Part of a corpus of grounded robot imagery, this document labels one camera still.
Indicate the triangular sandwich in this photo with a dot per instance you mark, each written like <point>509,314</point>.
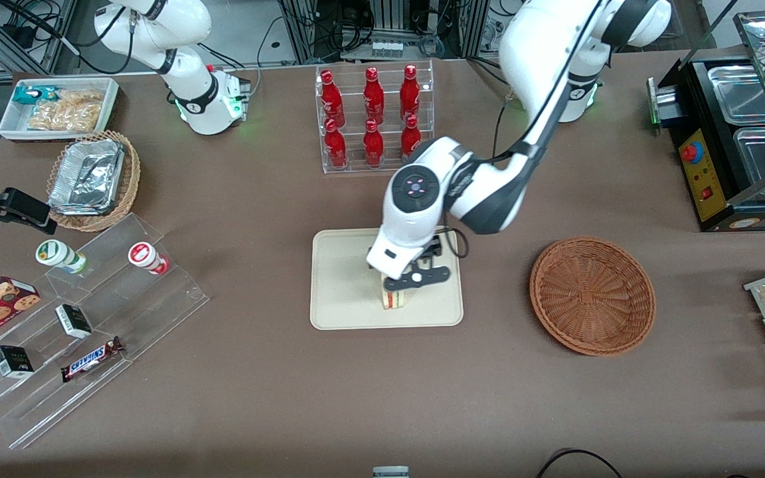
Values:
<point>394,302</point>

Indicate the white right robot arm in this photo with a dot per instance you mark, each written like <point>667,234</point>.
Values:
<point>157,26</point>

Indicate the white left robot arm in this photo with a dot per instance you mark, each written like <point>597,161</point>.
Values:
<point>548,53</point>

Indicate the beige plastic tray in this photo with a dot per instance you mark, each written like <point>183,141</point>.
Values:
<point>342,279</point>

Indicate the aluminium foil tray stack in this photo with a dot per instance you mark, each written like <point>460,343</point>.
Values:
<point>87,176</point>

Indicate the light wicker basket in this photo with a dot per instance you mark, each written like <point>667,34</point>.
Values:
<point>130,179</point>

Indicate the brown round wicker basket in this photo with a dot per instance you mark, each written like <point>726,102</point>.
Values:
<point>592,295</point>

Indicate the green lid drink cup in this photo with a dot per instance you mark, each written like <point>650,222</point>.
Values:
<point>57,253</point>

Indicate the white rectangular bin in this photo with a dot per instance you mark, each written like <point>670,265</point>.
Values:
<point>10,126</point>

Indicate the clear bag of crackers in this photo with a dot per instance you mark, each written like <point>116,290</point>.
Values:
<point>67,113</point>

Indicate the teal snack packet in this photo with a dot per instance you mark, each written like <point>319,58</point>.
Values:
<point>30,94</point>

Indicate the small black box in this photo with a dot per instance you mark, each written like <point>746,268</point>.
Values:
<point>74,320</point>
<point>12,362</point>

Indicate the red soda bottle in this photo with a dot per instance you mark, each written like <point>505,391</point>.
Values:
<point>331,99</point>
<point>373,147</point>
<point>409,133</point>
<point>410,93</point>
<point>336,149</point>
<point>374,96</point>

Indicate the red lid drink cup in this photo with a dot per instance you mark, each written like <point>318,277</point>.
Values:
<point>143,255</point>

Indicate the Snickers chocolate bar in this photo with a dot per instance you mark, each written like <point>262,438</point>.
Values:
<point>90,360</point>

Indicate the clear acrylic stepped display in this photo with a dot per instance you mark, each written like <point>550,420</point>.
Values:
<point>157,318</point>

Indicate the clear acrylic bottle rack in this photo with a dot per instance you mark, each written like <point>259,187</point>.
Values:
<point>390,79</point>

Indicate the small grey white device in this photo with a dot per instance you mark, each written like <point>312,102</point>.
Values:
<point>390,473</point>

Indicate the white power strip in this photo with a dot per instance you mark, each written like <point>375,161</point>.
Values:
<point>387,49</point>

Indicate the red emergency stop button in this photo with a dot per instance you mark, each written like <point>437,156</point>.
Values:
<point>692,153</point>

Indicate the black food warmer cabinet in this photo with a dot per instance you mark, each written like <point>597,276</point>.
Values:
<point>728,199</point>

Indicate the aluminium profile frame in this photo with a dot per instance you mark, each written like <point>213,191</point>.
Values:
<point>389,20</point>
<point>37,33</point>

